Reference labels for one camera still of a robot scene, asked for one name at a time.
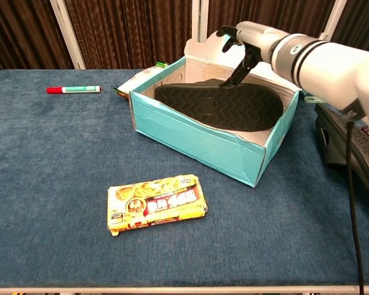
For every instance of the green white snack bag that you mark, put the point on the green white snack bag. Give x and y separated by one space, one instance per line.
138 80

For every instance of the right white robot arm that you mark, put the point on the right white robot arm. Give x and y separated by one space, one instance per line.
329 70

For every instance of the blue table mat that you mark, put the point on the blue table mat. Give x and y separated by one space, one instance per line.
64 169

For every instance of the dark brown curtain panel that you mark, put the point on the dark brown curtain panel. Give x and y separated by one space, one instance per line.
24 33
132 30
363 21
264 10

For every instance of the red green marker pen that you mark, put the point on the red green marker pen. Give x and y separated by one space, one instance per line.
77 89

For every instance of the white frame post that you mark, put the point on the white frame post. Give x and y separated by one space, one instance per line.
200 18
67 33
333 18

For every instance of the light blue shoe box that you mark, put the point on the light blue shoe box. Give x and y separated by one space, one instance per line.
196 147

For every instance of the yellow snack pack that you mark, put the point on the yellow snack pack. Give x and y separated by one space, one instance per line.
157 206

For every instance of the pale green hand brush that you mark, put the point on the pale green hand brush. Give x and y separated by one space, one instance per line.
310 99

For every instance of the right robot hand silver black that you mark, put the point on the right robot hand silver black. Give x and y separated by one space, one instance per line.
258 38

